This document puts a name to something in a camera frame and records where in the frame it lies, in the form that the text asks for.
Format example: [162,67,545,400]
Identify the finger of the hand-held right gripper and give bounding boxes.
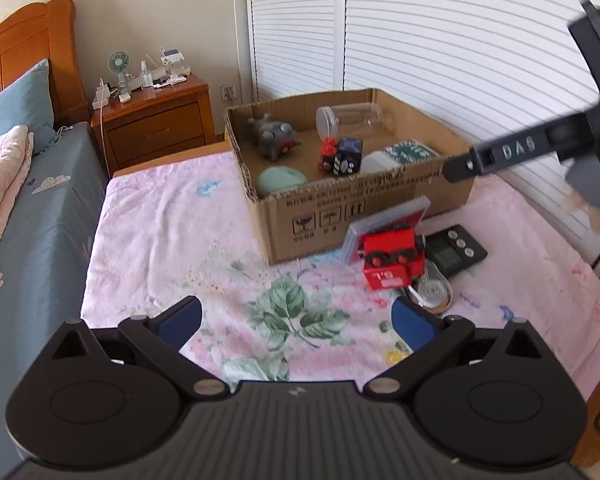
[442,148,482,184]

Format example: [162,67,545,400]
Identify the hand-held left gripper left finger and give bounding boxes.
[50,296,231,402]

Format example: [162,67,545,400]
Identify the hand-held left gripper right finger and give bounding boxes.
[362,296,553,402]

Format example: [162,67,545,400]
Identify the red toy robot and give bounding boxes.
[357,227,427,292]

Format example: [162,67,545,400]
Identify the white labelled plastic bottle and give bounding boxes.
[362,141,441,173]

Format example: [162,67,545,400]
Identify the clear plastic jar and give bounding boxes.
[316,102,397,141]

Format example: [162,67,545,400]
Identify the black cube toy red wheels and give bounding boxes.
[319,137,364,178]

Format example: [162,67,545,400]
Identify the brown cardboard box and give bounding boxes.
[223,88,476,265]

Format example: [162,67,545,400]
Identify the teal round case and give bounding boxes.
[256,166,307,198]

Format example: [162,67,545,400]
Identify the grey shark toy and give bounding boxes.
[246,113,302,161]

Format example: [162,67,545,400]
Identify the round clear tape case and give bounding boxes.
[409,260,453,314]

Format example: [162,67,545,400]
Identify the black digital scale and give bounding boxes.
[422,224,488,277]

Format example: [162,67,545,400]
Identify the clear flat plastic case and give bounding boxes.
[341,197,431,265]

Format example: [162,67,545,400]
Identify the pink floral bedsheet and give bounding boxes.
[80,150,600,401]

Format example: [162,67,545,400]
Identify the wide white louvered door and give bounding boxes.
[342,0,600,261]

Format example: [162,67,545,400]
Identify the blue bedsheet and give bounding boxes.
[0,121,111,461]

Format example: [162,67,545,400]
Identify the wooden nightstand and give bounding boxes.
[91,72,217,177]

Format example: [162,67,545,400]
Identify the narrow white louvered door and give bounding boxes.
[245,0,349,107]

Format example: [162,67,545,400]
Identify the pink floral quilt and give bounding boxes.
[0,125,35,321]

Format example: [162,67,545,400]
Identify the white power strip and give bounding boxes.
[92,78,112,110]

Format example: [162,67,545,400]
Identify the white phone stand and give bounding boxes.
[159,48,187,84]

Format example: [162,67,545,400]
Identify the green desk fan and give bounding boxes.
[107,51,132,94]

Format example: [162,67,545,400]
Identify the large blue pillow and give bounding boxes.
[0,58,57,157]

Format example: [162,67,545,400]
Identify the wooden headboard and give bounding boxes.
[0,0,89,127]

